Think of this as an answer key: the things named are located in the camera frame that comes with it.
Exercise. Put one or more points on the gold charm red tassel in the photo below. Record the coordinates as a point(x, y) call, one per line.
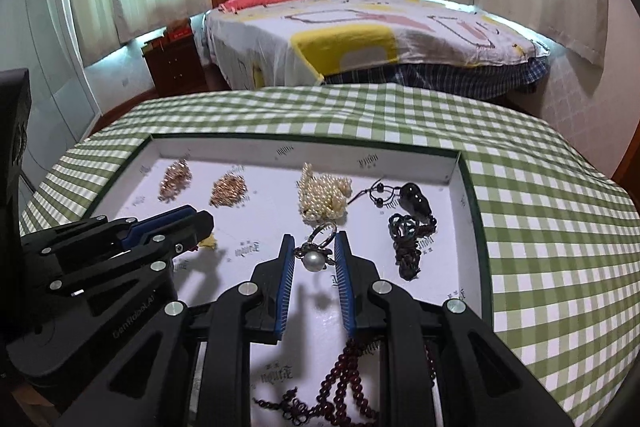
point(210, 242)

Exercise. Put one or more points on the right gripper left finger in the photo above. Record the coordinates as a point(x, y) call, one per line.
point(191, 366)

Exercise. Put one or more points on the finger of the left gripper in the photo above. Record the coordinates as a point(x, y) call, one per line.
point(169, 242)
point(132, 236)

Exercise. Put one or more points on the bed with patterned sheet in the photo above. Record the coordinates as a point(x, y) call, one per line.
point(424, 44)

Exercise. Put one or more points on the wooden room door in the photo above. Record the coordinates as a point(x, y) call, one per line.
point(627, 174)

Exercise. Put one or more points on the red boxes on nightstand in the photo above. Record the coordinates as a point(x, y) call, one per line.
point(176, 30)

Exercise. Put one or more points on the green checkered tablecloth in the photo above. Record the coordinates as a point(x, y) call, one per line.
point(563, 239)

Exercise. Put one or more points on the dark green jewelry tray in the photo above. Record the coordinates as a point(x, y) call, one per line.
point(454, 261)

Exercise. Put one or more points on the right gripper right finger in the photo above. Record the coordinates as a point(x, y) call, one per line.
point(440, 364)

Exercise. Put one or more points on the dark wooden nightstand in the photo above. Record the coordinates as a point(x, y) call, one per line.
point(175, 66)

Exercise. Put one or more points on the frosted glass wardrobe door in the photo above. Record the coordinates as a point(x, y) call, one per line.
point(34, 36)

